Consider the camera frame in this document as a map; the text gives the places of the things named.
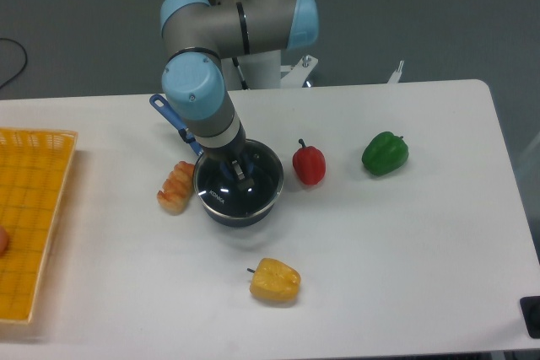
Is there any glass lid blue knob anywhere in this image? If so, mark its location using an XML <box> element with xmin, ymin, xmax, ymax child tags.
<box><xmin>193</xmin><ymin>139</ymin><xmax>284</xmax><ymax>227</ymax></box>

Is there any dark blue saucepan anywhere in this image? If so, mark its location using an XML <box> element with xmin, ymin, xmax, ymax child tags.
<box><xmin>149</xmin><ymin>94</ymin><xmax>284</xmax><ymax>227</ymax></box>

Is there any black device table edge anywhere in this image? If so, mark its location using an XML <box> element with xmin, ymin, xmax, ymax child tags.
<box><xmin>520</xmin><ymin>296</ymin><xmax>540</xmax><ymax>339</ymax></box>

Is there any black floor cable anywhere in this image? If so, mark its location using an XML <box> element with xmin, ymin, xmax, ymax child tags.
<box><xmin>0</xmin><ymin>37</ymin><xmax>29</xmax><ymax>89</ymax></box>

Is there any orange toy shrimp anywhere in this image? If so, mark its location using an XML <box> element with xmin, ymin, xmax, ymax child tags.
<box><xmin>156</xmin><ymin>161</ymin><xmax>195</xmax><ymax>215</ymax></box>

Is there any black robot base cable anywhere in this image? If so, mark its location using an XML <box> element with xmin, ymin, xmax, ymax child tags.
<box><xmin>234</xmin><ymin>58</ymin><xmax>251</xmax><ymax>91</ymax></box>

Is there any yellow toy bell pepper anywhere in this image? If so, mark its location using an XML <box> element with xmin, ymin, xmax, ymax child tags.
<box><xmin>249</xmin><ymin>258</ymin><xmax>301</xmax><ymax>302</ymax></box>

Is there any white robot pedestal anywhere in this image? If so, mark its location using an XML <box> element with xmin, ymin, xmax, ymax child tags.
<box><xmin>223</xmin><ymin>50</ymin><xmax>407</xmax><ymax>92</ymax></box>

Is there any red toy bell pepper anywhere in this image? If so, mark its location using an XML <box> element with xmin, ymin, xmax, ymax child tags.
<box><xmin>292</xmin><ymin>139</ymin><xmax>327</xmax><ymax>186</ymax></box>

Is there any yellow woven basket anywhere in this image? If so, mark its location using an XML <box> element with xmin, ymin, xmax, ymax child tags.
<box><xmin>1</xmin><ymin>127</ymin><xmax>78</xmax><ymax>325</ymax></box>

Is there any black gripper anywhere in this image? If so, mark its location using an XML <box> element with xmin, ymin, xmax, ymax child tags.
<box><xmin>178</xmin><ymin>126</ymin><xmax>255</xmax><ymax>191</ymax></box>

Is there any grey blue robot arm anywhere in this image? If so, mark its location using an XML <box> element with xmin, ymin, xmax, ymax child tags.
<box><xmin>160</xmin><ymin>0</ymin><xmax>319</xmax><ymax>189</ymax></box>

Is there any green toy bell pepper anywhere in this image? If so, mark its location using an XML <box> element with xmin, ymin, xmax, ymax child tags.
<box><xmin>361</xmin><ymin>132</ymin><xmax>409</xmax><ymax>176</ymax></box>

